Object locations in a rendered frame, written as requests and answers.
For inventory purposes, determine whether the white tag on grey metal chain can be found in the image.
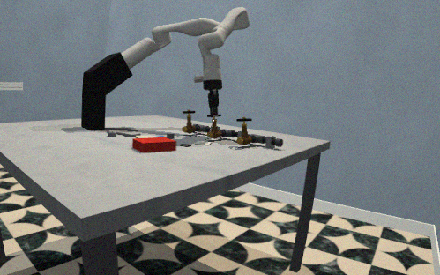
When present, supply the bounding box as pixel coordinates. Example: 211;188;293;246
195;139;212;145

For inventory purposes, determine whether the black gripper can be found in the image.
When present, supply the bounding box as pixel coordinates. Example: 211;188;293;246
204;80;222;117

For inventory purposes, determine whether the red rectangular block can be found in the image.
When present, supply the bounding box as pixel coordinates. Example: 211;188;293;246
132;137;176;152

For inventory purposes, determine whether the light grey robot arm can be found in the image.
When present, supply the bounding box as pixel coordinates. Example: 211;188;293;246
122;7;250;83

